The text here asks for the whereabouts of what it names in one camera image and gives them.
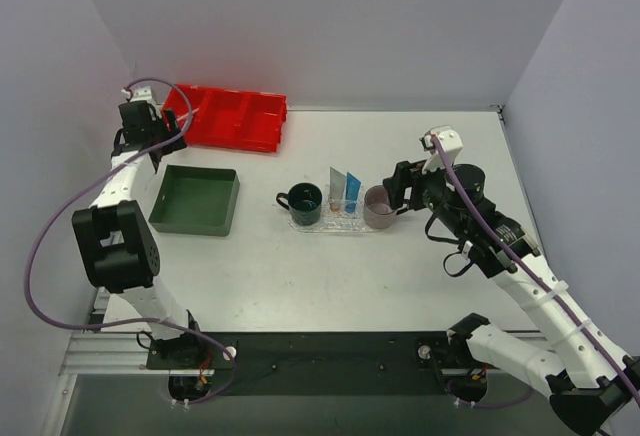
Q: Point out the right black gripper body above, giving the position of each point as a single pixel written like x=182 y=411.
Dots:
x=406 y=184

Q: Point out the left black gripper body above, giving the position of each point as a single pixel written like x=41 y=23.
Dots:
x=163 y=129

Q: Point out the purple ceramic mug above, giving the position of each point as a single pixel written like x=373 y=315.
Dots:
x=377 y=211

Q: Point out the blue toothpaste tube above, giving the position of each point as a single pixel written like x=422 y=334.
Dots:
x=353 y=185

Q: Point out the white toothpaste tube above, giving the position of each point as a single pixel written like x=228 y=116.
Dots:
x=337 y=189

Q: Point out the clear textured holder box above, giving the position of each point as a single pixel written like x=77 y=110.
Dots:
x=328 y=215

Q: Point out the dark green mug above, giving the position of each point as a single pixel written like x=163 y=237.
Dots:
x=303 y=203

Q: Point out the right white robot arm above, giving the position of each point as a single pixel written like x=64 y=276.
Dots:
x=585 y=377

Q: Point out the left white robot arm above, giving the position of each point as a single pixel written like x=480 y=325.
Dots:
x=115 y=241

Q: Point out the pink white toothbrush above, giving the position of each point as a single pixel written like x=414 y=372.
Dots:
x=187 y=116

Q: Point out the green metal tray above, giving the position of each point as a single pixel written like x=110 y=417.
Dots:
x=196 y=201

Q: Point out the clear textured oval tray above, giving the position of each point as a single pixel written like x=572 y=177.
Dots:
x=357 y=227

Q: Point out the red divided plastic bin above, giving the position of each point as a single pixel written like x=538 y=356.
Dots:
x=229 y=119

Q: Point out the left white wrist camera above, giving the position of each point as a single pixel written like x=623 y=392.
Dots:
x=141 y=94

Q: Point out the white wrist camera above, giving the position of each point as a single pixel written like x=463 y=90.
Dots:
x=141 y=94
x=440 y=142

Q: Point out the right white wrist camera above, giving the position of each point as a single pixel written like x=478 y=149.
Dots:
x=440 y=142

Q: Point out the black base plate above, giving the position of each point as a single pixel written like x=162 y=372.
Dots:
x=338 y=380

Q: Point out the aluminium frame rail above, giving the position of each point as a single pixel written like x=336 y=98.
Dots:
x=130 y=353

